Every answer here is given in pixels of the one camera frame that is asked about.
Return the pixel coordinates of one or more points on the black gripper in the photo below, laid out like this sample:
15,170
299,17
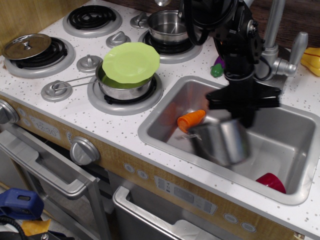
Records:
242,97

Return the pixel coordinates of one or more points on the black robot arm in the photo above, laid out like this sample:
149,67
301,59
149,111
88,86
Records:
239,45

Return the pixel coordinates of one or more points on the silver sink basin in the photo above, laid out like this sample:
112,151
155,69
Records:
284,141

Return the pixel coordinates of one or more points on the small steel pot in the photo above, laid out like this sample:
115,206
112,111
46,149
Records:
167,27

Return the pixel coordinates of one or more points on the steel pot lid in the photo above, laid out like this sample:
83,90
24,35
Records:
26,46

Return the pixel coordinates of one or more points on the silver toy faucet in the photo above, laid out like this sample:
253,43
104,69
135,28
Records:
272,69

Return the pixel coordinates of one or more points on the purple toy eggplant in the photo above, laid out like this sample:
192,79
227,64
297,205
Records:
217,70

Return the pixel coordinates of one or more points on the orange toy carrot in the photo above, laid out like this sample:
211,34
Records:
190,120

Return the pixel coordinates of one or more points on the red toy cup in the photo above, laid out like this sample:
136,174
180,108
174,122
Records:
272,181

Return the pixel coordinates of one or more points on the yellow toy pepper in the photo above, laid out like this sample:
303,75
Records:
311,60

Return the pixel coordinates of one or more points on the back right burner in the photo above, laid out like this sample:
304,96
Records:
172,54

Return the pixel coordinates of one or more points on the front right burner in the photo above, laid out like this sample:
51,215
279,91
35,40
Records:
124,108

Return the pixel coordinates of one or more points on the green plastic plate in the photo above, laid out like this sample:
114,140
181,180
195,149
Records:
131,63

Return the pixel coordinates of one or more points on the silver stove knob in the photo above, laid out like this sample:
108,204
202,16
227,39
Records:
88,63
56,91
117,39
140,21

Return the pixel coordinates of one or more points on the silver dishwasher door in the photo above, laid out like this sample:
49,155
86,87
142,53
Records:
144,216

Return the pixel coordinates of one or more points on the silver oven dial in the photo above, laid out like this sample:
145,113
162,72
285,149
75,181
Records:
83,152
7,113

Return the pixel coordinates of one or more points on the back left coil burner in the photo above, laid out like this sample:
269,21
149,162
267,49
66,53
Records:
92,21

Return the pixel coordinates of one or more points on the coil burner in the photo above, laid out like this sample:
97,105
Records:
92,21
57,58

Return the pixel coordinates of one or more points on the silver oven door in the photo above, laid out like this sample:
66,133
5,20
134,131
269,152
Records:
70,194

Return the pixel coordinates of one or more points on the front left coil burner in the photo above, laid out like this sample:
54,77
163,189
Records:
57,58

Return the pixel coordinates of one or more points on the silver oven dial left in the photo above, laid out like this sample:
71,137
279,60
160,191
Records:
7,113

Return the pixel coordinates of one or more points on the yellow cloth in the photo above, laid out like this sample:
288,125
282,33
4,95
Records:
34,227

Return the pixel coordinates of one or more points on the blue clamp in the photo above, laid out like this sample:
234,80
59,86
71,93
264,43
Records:
20,204

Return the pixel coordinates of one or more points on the steel saucepan with handle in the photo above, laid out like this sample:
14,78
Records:
121,91

